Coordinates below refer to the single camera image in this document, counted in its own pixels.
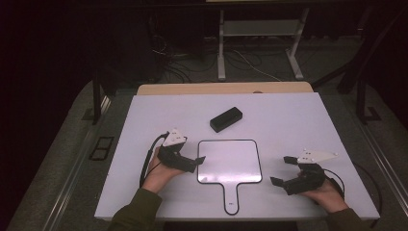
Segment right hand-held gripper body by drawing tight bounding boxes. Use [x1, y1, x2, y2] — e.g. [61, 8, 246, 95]
[283, 148, 339, 196]

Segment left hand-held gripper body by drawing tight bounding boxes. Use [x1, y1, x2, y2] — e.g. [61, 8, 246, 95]
[156, 128, 193, 173]

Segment small whiteboard with handle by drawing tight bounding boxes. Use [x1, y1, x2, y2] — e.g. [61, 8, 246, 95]
[196, 139, 264, 217]

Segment black whiteboard eraser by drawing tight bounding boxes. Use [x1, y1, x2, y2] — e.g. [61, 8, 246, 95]
[209, 106, 243, 134]

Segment person's left hand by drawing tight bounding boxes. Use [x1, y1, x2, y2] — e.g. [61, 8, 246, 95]
[141, 145, 186, 194]

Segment person's right hand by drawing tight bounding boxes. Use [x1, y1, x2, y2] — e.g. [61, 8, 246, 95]
[297, 171, 349, 214]

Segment wooden table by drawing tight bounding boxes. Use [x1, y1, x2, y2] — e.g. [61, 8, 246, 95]
[137, 81, 315, 96]

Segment black metal stand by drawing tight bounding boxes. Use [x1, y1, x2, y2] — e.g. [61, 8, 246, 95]
[355, 75, 383, 125]
[91, 68, 113, 126]

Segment grey metal stand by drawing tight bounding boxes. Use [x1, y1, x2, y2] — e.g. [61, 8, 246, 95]
[217, 8, 311, 82]

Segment left hand-held gripper cable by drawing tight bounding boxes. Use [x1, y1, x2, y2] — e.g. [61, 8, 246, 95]
[139, 130, 170, 189]

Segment hand-held gripper cable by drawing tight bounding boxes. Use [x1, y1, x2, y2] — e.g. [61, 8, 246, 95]
[322, 163, 383, 231]
[139, 130, 170, 189]

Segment black rectangular floor frame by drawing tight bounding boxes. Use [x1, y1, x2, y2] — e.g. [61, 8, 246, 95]
[89, 136, 115, 162]

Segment right hand-held gripper cable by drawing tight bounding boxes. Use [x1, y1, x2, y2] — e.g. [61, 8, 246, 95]
[322, 163, 383, 231]

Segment black floor cables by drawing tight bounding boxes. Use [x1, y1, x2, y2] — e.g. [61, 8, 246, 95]
[149, 32, 219, 84]

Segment white floor cable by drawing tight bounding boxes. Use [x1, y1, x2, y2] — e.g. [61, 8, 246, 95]
[230, 47, 283, 83]

